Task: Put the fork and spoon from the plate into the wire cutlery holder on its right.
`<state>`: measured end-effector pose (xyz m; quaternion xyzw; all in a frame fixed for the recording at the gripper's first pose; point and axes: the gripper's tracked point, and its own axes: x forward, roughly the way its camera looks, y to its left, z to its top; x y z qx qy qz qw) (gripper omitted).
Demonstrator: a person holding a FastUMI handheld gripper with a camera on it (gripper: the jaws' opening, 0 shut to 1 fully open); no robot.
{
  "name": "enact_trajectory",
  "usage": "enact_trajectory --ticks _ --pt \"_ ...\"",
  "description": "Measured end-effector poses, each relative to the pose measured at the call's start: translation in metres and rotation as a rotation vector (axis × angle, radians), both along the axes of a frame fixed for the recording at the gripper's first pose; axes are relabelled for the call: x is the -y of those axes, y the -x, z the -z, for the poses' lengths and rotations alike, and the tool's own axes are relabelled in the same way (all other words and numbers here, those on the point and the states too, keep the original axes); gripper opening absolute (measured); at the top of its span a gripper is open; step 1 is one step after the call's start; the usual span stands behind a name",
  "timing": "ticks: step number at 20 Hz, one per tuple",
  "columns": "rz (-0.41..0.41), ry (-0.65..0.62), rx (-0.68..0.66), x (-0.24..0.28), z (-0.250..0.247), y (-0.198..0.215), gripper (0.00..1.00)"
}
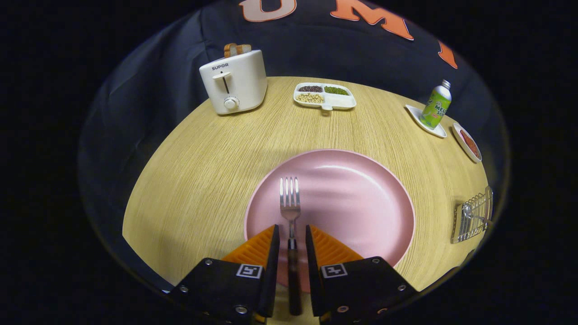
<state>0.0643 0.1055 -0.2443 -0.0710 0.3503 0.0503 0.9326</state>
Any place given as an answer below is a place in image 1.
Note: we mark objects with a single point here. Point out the white round food plate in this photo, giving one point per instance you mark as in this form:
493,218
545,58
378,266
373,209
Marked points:
458,135

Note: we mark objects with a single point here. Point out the pile of green beans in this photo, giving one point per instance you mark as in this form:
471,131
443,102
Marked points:
336,90

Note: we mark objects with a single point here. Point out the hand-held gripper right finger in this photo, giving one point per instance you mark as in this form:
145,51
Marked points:
312,271

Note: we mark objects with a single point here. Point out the pink plate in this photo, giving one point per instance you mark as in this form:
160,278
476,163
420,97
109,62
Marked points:
352,212

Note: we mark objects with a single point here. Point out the black backdrop cloth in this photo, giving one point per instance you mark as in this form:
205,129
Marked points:
158,90

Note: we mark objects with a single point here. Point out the brown meat piece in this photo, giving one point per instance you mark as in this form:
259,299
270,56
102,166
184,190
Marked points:
469,143

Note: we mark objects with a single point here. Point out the white divided dish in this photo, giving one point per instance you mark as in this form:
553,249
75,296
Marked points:
341,102

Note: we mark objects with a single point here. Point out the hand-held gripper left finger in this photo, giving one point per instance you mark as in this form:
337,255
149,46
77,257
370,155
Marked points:
271,271

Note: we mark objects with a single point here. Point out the white toaster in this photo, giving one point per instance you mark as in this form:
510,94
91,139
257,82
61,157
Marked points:
244,85

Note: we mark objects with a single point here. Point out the pile of yellow beans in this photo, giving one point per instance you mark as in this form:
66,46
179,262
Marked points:
310,98

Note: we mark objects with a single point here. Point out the white square coaster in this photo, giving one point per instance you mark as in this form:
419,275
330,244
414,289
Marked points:
413,113

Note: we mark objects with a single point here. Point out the toast slice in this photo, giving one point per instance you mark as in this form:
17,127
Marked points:
244,48
230,49

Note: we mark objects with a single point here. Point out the green soda bottle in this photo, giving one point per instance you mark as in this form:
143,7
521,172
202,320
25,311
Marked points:
435,108

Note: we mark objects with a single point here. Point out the pile of dark beans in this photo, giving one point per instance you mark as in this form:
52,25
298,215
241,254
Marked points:
310,89

